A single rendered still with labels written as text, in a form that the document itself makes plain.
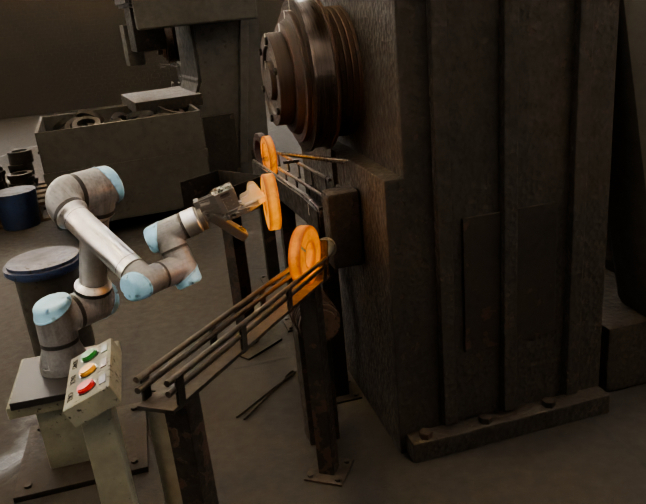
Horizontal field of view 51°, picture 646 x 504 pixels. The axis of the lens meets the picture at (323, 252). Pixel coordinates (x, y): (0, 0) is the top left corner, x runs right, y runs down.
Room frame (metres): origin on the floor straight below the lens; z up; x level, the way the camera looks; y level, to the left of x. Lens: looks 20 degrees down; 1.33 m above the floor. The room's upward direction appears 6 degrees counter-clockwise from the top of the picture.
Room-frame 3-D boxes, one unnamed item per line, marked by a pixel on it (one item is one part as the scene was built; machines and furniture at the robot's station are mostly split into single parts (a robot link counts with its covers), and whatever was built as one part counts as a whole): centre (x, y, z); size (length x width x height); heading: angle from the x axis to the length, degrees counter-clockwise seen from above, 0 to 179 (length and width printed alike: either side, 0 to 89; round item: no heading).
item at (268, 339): (2.59, 0.37, 0.36); 0.26 x 0.20 x 0.72; 49
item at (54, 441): (1.93, 0.85, 0.13); 0.40 x 0.40 x 0.26; 13
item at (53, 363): (1.93, 0.85, 0.37); 0.15 x 0.15 x 0.10
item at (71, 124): (4.71, 1.31, 0.39); 1.03 x 0.83 x 0.79; 108
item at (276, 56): (2.17, 0.09, 1.11); 0.28 x 0.06 x 0.28; 14
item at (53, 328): (1.94, 0.84, 0.49); 0.13 x 0.12 x 0.14; 141
